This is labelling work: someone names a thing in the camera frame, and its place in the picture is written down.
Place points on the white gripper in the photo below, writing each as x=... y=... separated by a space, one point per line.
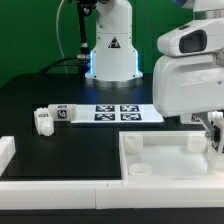
x=189 y=76

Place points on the white square table top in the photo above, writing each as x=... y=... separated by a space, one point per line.
x=146 y=155

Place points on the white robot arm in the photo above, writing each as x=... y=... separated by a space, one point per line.
x=114 y=60

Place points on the white front obstacle bar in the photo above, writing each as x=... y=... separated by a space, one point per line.
x=44 y=195

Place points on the white paper with tags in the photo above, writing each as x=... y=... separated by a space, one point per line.
x=116 y=113

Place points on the white left obstacle block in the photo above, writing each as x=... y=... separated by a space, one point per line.
x=7 y=151

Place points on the black camera pole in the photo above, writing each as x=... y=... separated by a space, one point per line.
x=84 y=8

